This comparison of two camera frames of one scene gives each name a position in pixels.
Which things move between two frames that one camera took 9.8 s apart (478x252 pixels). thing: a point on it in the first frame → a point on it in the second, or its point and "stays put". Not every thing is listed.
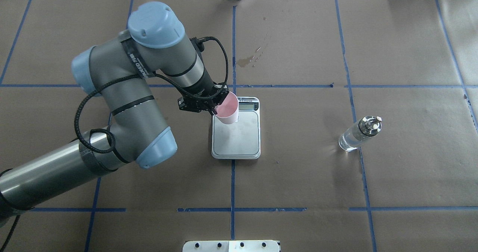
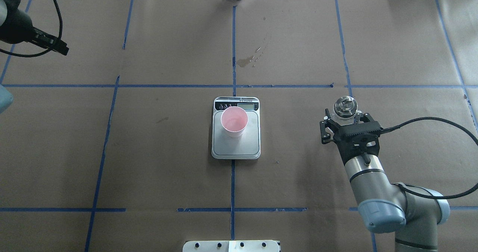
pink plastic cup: (227, 111) → (234, 120)
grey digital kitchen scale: (241, 139) stays put
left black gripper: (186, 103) → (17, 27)
